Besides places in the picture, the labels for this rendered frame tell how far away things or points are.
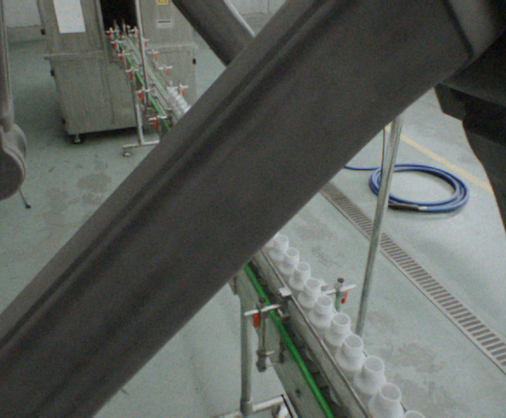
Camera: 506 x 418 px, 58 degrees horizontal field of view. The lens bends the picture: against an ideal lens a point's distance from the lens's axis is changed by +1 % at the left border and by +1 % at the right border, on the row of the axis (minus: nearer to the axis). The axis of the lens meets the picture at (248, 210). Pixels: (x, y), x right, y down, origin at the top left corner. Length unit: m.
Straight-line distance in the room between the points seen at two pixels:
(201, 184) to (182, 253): 0.03
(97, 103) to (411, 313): 3.41
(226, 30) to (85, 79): 4.07
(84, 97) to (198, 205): 4.55
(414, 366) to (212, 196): 2.36
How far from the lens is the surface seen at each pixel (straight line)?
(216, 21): 0.62
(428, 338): 2.65
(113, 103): 4.74
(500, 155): 0.27
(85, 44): 4.59
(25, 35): 10.17
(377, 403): 0.87
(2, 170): 0.62
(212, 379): 2.32
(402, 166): 4.30
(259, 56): 0.17
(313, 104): 0.16
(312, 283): 1.05
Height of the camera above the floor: 1.83
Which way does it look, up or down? 32 degrees down
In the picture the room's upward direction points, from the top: straight up
